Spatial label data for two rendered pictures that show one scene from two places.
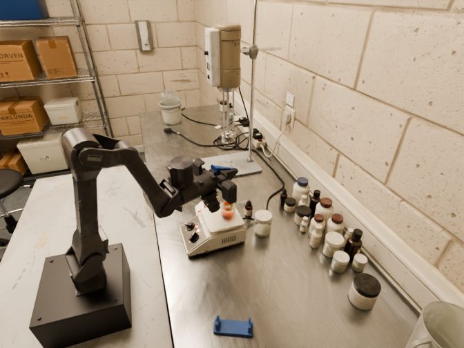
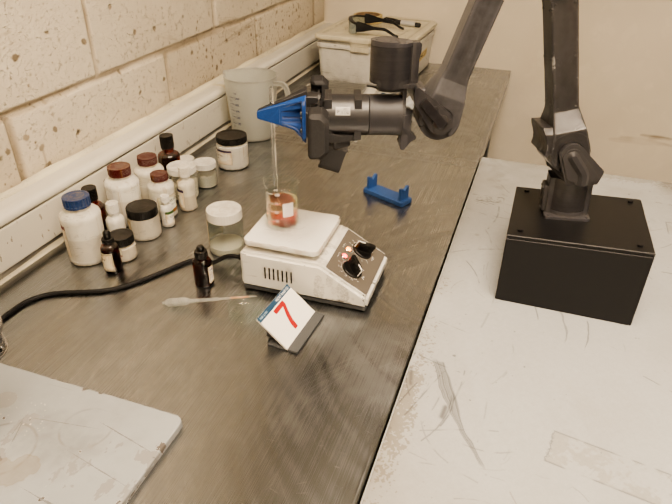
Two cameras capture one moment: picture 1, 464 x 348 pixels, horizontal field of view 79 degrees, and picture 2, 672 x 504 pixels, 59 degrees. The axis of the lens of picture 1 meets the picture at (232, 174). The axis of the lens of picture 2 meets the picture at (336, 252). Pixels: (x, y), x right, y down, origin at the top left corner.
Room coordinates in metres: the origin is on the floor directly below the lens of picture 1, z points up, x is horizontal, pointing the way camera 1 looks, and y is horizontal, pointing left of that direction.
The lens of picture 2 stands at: (1.30, 0.57, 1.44)
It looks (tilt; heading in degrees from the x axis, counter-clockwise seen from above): 32 degrees down; 217
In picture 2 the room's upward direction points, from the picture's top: 1 degrees clockwise
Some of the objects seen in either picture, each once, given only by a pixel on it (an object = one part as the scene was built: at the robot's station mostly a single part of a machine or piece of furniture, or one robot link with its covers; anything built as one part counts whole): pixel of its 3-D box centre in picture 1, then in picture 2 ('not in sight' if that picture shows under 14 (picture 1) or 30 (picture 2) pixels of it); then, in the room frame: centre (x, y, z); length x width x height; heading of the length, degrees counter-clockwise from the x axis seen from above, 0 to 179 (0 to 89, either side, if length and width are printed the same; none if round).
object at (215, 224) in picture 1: (221, 217); (293, 229); (0.71, 0.03, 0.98); 0.12 x 0.12 x 0.01; 20
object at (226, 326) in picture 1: (233, 324); (387, 189); (0.38, 0.00, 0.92); 0.10 x 0.03 x 0.04; 85
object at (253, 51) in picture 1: (248, 50); not in sight; (1.24, -0.07, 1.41); 0.25 x 0.11 x 0.05; 108
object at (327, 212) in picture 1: (324, 213); (123, 193); (0.76, -0.33, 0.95); 0.06 x 0.06 x 0.11
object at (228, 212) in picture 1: (228, 207); (280, 201); (0.71, 0.01, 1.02); 0.06 x 0.05 x 0.08; 92
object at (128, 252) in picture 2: (290, 204); (122, 245); (0.84, -0.23, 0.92); 0.04 x 0.04 x 0.04
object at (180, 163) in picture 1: (172, 184); (410, 85); (0.59, 0.15, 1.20); 0.11 x 0.08 x 0.12; 129
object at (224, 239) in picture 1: (215, 228); (309, 256); (0.70, 0.06, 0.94); 0.22 x 0.13 x 0.08; 110
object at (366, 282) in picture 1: (364, 291); (232, 149); (0.46, -0.36, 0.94); 0.07 x 0.07 x 0.07
